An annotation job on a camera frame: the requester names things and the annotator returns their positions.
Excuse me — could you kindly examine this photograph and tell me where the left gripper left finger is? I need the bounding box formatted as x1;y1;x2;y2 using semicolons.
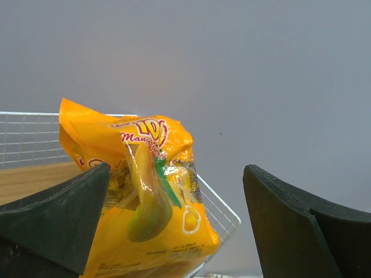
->
1;163;110;277

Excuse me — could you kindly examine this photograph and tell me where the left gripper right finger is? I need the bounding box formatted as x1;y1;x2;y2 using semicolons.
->
243;164;370;277

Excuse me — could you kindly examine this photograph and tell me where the yellow snack package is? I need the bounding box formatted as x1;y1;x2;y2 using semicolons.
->
59;98;220;277

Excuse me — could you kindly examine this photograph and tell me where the white wire wooden shelf rack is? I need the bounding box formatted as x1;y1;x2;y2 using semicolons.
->
1;112;241;277

